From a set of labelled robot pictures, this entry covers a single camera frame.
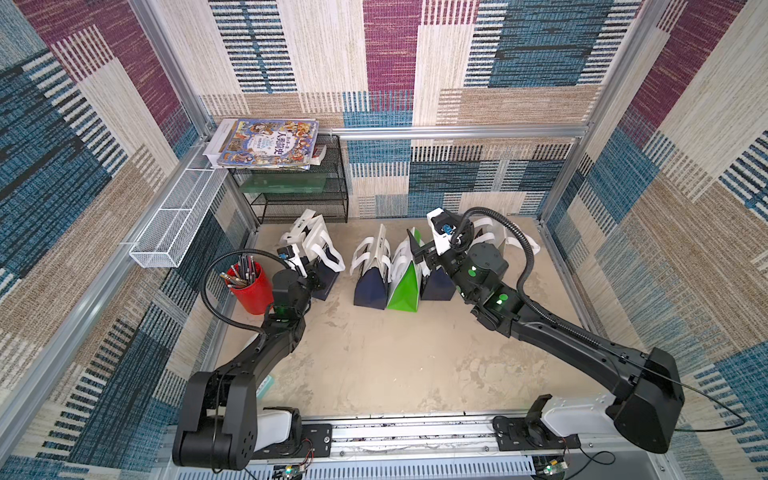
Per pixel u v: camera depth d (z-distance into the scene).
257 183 1.01
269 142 0.81
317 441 0.73
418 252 0.62
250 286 0.85
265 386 0.80
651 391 0.40
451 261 0.60
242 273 0.90
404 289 0.91
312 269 0.77
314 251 0.82
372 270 0.84
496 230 0.84
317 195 1.15
